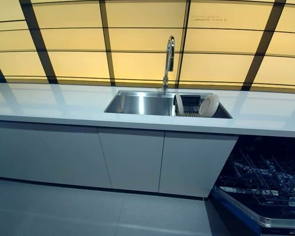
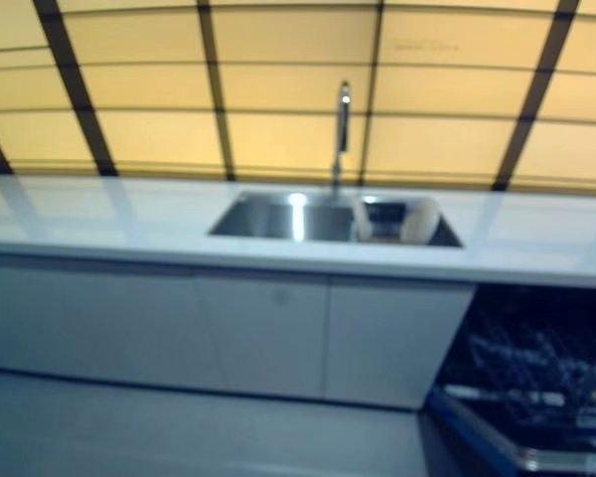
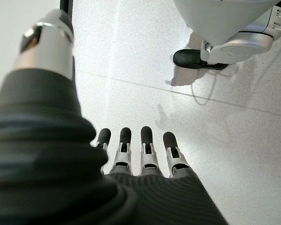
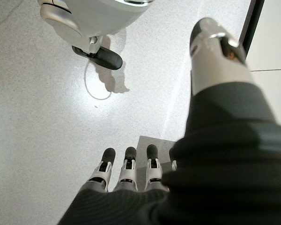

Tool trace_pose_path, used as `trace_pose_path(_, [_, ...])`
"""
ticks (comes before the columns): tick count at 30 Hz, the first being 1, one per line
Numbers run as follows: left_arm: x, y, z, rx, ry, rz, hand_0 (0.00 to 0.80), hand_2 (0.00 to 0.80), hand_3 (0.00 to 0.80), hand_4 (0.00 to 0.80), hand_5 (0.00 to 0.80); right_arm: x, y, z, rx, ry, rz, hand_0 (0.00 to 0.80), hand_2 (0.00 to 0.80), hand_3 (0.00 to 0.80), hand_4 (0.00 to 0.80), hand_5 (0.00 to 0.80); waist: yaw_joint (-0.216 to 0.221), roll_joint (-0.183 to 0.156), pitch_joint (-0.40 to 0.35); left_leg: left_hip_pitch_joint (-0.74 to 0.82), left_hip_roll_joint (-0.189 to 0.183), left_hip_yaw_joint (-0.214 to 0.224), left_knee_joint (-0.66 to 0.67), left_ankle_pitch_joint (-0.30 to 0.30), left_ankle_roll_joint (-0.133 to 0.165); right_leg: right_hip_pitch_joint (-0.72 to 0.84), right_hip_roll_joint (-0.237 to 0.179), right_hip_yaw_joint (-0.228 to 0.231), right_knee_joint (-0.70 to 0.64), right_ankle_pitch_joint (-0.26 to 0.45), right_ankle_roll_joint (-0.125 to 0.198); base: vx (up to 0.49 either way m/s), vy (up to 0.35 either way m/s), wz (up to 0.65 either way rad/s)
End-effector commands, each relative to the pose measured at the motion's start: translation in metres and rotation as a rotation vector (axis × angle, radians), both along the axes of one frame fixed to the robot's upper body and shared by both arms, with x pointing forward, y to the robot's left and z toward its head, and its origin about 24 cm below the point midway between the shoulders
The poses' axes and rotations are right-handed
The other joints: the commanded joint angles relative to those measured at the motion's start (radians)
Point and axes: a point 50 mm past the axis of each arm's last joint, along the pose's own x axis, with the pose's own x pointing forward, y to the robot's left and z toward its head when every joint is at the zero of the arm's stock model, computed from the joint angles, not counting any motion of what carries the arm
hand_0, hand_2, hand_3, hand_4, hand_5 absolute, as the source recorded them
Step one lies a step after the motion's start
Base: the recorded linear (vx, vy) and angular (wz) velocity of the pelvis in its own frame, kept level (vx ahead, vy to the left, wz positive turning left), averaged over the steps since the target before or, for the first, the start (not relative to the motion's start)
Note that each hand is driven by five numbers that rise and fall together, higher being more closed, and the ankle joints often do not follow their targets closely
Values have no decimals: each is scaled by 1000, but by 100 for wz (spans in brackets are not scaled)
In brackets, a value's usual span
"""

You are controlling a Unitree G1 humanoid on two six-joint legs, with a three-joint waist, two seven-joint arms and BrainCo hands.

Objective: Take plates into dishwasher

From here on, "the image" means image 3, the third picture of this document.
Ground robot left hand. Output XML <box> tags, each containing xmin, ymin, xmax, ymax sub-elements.
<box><xmin>0</xmin><ymin>8</ymin><xmax>229</xmax><ymax>225</ymax></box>

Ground black robot left foot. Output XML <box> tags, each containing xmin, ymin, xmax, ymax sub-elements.
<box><xmin>172</xmin><ymin>48</ymin><xmax>229</xmax><ymax>71</ymax></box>

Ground thin white floor cable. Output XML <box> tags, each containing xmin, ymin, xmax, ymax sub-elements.
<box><xmin>190</xmin><ymin>64</ymin><xmax>240</xmax><ymax>105</ymax></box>

